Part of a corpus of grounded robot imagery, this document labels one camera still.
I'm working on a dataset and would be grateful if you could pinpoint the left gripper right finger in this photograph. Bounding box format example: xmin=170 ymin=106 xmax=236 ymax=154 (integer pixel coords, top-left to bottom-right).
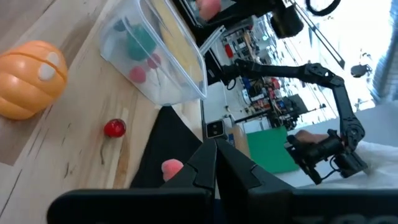
xmin=216 ymin=139 xmax=398 ymax=224

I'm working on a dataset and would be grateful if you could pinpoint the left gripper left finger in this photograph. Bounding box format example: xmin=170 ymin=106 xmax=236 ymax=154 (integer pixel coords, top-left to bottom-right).
xmin=46 ymin=139 xmax=218 ymax=224

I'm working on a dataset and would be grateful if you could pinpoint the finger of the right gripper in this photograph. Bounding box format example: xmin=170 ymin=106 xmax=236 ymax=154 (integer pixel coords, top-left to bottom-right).
xmin=192 ymin=2 xmax=259 ymax=38

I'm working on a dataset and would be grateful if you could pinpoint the pink toy strawberry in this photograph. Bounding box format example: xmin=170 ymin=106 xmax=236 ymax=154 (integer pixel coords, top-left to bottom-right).
xmin=195 ymin=0 xmax=222 ymax=21

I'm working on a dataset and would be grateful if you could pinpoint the pink toy peach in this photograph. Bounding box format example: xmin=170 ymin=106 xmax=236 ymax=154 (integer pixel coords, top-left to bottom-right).
xmin=160 ymin=158 xmax=185 ymax=182

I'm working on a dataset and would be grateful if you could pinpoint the green toy pepper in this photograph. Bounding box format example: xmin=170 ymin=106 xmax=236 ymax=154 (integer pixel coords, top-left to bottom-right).
xmin=126 ymin=24 xmax=157 ymax=62

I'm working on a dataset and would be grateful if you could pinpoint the dark red toy cherry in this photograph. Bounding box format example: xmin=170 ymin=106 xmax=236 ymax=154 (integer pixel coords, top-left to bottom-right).
xmin=99 ymin=118 xmax=127 ymax=166

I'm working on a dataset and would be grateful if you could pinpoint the red toy raspberry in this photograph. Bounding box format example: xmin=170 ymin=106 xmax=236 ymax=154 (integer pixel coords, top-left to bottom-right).
xmin=129 ymin=65 xmax=147 ymax=84

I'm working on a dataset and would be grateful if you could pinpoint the dark toy berry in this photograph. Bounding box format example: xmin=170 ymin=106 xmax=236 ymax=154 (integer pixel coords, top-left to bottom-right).
xmin=112 ymin=18 xmax=127 ymax=32

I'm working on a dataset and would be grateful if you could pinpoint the orange toy pumpkin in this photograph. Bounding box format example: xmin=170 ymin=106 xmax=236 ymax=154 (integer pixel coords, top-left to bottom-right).
xmin=0 ymin=39 xmax=68 ymax=121

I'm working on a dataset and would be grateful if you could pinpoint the cardboard box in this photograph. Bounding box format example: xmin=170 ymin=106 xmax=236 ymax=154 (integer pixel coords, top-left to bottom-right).
xmin=226 ymin=124 xmax=251 ymax=158

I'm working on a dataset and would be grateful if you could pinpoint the green floor mat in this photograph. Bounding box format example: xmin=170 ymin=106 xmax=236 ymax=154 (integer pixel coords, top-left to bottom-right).
xmin=246 ymin=126 xmax=300 ymax=174

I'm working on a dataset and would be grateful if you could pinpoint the black folded cloth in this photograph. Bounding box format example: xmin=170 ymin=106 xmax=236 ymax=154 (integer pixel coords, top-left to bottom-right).
xmin=129 ymin=105 xmax=203 ymax=189

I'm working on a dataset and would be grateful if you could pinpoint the yellow folded cloth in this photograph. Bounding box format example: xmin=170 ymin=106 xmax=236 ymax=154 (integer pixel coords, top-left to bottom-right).
xmin=151 ymin=0 xmax=205 ymax=85

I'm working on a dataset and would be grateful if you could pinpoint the person's hand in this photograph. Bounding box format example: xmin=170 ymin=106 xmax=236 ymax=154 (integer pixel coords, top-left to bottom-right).
xmin=294 ymin=129 xmax=329 ymax=144

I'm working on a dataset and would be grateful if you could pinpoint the clear plastic container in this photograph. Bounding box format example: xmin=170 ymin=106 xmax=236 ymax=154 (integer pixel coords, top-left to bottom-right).
xmin=98 ymin=0 xmax=208 ymax=106

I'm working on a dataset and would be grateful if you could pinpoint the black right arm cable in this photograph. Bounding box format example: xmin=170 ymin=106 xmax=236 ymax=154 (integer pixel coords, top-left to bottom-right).
xmin=305 ymin=0 xmax=342 ymax=17

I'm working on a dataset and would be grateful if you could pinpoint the small table-level camera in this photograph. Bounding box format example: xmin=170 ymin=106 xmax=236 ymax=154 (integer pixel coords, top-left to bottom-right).
xmin=205 ymin=119 xmax=226 ymax=139

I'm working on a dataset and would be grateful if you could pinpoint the black metal table frame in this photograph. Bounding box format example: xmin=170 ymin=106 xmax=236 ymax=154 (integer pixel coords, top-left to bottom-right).
xmin=174 ymin=18 xmax=237 ymax=141

